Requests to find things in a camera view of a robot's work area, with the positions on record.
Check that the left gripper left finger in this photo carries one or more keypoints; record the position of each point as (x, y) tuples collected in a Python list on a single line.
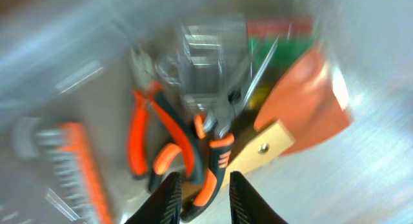
[(163, 206)]

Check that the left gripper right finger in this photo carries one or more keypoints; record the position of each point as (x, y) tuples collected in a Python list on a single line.
[(247, 205)]

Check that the orange black long-nose pliers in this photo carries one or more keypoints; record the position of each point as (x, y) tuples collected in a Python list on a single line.
[(213, 133)]

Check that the red small cutting pliers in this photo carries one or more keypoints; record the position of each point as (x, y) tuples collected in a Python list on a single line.
[(149, 97)]

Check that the orange socket bit rail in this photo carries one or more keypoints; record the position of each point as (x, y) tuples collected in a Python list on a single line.
[(70, 156)]

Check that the orange scraper wooden handle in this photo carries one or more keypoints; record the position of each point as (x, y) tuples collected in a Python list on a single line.
[(305, 108)]

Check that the clear screwdriver set case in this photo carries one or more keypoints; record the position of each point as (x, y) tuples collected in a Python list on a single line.
[(208, 51)]

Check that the clear plastic container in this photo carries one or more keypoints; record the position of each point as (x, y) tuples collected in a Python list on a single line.
[(66, 59)]

